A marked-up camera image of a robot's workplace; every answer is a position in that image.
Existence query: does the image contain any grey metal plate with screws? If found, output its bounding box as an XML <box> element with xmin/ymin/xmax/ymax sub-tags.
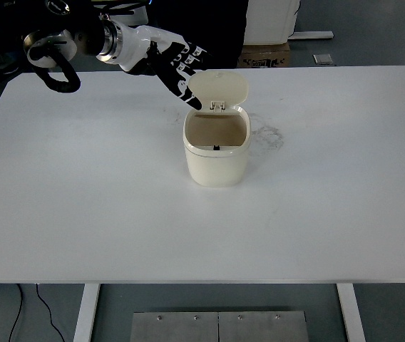
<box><xmin>217</xmin><ymin>310</ymin><xmax>309</xmax><ymax>342</ymax></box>
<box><xmin>130</xmin><ymin>311</ymin><xmax>220</xmax><ymax>342</ymax></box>

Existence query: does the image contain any brown cardboard box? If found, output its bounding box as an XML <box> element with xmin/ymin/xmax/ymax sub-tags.
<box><xmin>237</xmin><ymin>42</ymin><xmax>292</xmax><ymax>68</ymax></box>

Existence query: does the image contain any white plastic appliance housing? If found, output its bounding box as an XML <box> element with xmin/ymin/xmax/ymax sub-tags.
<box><xmin>243</xmin><ymin>0</ymin><xmax>302</xmax><ymax>46</ymax></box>

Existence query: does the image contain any white table foot bar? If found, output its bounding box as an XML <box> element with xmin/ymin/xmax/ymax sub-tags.
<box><xmin>288</xmin><ymin>31</ymin><xmax>334</xmax><ymax>41</ymax></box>

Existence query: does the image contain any cream plastic trash bin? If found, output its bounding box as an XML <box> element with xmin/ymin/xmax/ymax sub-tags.
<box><xmin>182</xmin><ymin>70</ymin><xmax>252</xmax><ymax>188</ymax></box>

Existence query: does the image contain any black floor cable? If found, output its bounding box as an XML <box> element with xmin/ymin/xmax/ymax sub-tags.
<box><xmin>35</xmin><ymin>284</ymin><xmax>66</xmax><ymax>342</ymax></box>
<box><xmin>9</xmin><ymin>284</ymin><xmax>24</xmax><ymax>342</ymax></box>

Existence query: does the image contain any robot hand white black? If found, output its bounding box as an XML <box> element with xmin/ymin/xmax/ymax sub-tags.
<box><xmin>116</xmin><ymin>24</ymin><xmax>215</xmax><ymax>111</ymax></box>

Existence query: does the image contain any grey floor socket plate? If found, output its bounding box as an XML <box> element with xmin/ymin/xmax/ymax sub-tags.
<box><xmin>312</xmin><ymin>53</ymin><xmax>334</xmax><ymax>66</ymax></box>

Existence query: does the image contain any white table leg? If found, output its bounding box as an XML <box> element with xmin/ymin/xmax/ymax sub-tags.
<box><xmin>336</xmin><ymin>284</ymin><xmax>366</xmax><ymax>342</ymax></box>
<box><xmin>73</xmin><ymin>284</ymin><xmax>101</xmax><ymax>342</ymax></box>

